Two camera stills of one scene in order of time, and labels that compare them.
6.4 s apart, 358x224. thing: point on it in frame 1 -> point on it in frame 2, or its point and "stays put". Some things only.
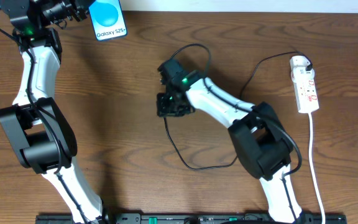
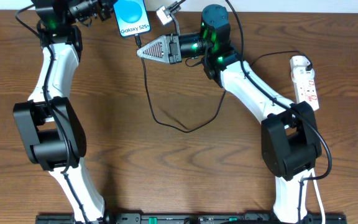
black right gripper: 165,109 -> 173,48
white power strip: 305,89 stays put
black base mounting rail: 193,218 stays put
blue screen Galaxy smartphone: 107,19 -> 132,17
